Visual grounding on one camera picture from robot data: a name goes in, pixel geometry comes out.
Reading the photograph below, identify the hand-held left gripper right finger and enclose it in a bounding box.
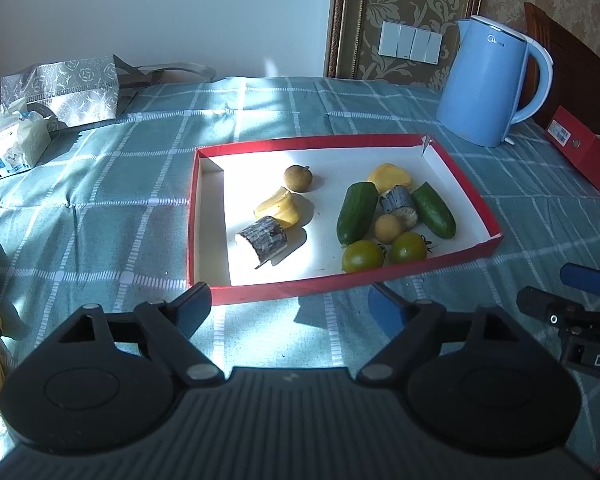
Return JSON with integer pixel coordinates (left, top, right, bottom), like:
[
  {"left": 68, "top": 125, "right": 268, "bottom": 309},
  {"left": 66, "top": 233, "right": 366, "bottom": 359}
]
[{"left": 356, "top": 282, "right": 543, "bottom": 386}]

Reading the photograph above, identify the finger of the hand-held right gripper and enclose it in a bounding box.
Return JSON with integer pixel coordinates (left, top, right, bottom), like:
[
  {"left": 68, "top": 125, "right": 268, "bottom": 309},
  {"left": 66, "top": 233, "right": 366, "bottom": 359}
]
[
  {"left": 560, "top": 262, "right": 600, "bottom": 296},
  {"left": 516, "top": 286, "right": 600, "bottom": 333}
]

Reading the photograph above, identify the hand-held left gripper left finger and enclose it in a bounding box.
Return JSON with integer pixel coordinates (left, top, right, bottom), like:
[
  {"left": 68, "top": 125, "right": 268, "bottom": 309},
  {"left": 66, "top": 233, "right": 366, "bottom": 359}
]
[{"left": 42, "top": 281, "right": 226, "bottom": 386}]

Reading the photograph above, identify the green tomato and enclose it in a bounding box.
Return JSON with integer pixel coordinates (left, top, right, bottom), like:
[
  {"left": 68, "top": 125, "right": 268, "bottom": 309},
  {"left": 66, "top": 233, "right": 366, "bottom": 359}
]
[
  {"left": 390, "top": 231, "right": 438, "bottom": 264},
  {"left": 341, "top": 240, "right": 386, "bottom": 274}
]

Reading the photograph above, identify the brown longan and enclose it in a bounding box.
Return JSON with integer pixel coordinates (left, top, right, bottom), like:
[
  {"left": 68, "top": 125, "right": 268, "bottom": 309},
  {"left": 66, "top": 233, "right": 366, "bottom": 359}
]
[
  {"left": 283, "top": 165, "right": 315, "bottom": 192},
  {"left": 374, "top": 214, "right": 405, "bottom": 243}
]

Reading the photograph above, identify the red cardboard tray box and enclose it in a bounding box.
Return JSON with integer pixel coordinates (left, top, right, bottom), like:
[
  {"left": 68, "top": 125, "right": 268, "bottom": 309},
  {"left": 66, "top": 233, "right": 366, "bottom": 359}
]
[{"left": 187, "top": 133, "right": 504, "bottom": 307}]

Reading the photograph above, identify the green cucumber piece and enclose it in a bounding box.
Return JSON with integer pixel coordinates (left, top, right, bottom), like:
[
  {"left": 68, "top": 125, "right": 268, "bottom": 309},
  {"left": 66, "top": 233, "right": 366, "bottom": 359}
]
[
  {"left": 336, "top": 181, "right": 380, "bottom": 247},
  {"left": 411, "top": 182, "right": 457, "bottom": 238}
]

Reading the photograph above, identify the teal checked tablecloth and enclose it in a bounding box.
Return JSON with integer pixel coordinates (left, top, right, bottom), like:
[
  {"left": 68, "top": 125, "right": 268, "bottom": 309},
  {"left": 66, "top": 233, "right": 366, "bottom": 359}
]
[{"left": 0, "top": 76, "right": 600, "bottom": 480}]

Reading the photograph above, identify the wooden chair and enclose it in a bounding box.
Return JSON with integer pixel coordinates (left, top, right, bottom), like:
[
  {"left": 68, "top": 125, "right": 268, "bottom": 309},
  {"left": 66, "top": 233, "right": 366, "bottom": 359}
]
[{"left": 524, "top": 2, "right": 600, "bottom": 153}]

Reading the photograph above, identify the blue electric kettle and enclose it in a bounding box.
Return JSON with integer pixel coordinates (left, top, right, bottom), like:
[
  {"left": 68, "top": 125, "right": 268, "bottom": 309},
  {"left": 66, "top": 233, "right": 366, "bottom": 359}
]
[{"left": 436, "top": 16, "right": 554, "bottom": 148}]

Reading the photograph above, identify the white tissue pack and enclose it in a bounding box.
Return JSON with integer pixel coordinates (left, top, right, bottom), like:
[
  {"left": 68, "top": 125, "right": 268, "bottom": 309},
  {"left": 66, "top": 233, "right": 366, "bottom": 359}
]
[{"left": 0, "top": 100, "right": 52, "bottom": 182}]

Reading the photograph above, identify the silver patterned gift bag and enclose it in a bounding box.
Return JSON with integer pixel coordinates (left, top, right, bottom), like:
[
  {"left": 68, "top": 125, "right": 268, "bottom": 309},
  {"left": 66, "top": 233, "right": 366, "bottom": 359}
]
[{"left": 0, "top": 54, "right": 216, "bottom": 133}]

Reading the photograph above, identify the white wall switch panel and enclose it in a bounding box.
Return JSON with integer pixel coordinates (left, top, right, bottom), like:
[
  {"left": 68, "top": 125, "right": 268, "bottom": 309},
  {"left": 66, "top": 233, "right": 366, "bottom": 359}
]
[{"left": 378, "top": 21, "right": 444, "bottom": 65}]

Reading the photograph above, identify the gilded wall frame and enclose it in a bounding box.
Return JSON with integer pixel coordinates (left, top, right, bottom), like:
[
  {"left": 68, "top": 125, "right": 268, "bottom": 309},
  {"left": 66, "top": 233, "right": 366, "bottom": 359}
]
[{"left": 324, "top": 0, "right": 488, "bottom": 91}]

